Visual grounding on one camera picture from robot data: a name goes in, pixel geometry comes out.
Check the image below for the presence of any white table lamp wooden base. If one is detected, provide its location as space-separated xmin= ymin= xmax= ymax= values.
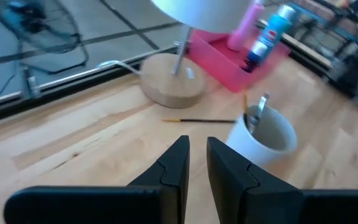
xmin=140 ymin=0 xmax=256 ymax=109

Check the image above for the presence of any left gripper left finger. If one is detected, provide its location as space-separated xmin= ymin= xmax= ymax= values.
xmin=3 ymin=135 xmax=190 ymax=224

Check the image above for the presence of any beige paper cup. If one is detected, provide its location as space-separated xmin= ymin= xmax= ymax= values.
xmin=225 ymin=104 xmax=298 ymax=167

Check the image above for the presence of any pink plastic tray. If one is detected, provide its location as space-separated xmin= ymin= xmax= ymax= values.
xmin=186 ymin=27 xmax=291 ymax=93

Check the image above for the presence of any small purple paint bottle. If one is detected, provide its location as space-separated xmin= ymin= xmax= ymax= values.
xmin=241 ymin=40 xmax=269 ymax=74

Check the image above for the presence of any large pink paint bottle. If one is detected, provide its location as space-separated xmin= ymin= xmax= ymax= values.
xmin=227 ymin=0 xmax=265 ymax=52

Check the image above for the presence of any black paintbrush gold ferrule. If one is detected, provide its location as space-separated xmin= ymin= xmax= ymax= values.
xmin=162 ymin=117 xmax=237 ymax=124

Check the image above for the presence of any black paintbrush silver ferrule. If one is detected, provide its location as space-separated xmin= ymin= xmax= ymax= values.
xmin=247 ymin=92 xmax=271 ymax=135

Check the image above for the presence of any large teal paint bottle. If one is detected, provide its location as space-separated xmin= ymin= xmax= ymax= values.
xmin=253 ymin=4 xmax=296 ymax=60

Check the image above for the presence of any white lamp cable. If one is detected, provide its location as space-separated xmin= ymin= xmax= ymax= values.
xmin=96 ymin=59 xmax=142 ymax=76

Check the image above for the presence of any black floor fan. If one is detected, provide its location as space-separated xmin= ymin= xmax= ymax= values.
xmin=0 ymin=0 xmax=90 ymax=75

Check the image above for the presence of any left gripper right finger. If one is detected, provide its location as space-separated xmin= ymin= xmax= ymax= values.
xmin=206 ymin=136 xmax=358 ymax=224

